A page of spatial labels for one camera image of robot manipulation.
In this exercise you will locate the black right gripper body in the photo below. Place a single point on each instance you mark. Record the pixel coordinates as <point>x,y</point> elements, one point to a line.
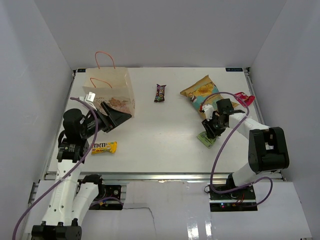
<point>216,120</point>

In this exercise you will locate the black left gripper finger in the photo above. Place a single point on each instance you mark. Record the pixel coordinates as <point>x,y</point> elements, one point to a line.
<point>109,127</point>
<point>115,117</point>

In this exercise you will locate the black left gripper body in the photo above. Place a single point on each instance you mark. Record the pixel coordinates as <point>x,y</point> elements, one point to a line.
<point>89,128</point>

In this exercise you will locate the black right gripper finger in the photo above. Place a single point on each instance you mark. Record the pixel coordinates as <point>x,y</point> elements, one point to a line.
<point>217,132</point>
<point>209,129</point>

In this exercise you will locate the green snack packet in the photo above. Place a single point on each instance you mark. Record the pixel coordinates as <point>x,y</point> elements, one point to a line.
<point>205,140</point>

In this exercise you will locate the yellow M&M's packet face-up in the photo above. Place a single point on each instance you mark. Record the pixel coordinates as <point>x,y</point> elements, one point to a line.
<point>110,147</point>

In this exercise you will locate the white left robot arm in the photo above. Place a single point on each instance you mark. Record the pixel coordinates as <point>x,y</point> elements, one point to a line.
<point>70,198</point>

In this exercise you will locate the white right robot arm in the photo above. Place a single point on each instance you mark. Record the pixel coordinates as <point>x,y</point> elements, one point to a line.
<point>267,147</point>

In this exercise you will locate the cream bear paper bag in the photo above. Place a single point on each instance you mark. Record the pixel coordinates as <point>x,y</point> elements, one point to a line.
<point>111,85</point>

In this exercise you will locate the tan popcorn chips bag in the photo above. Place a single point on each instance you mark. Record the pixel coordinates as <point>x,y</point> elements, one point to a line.
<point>199,91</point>

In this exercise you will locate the small pink candy packet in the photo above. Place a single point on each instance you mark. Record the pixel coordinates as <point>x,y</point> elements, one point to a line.
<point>244,99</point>

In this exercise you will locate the brown M&M's packet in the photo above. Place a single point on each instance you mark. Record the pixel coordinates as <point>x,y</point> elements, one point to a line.
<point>160,93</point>

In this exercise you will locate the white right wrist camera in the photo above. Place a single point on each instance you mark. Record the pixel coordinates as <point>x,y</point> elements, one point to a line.
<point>207,111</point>

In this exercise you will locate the aluminium table frame rail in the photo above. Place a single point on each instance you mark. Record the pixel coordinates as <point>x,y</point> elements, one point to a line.
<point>161,176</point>

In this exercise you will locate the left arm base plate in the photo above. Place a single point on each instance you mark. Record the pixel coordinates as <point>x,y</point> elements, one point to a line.
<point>112,195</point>

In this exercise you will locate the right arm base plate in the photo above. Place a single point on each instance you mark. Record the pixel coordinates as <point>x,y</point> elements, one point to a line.
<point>245,195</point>

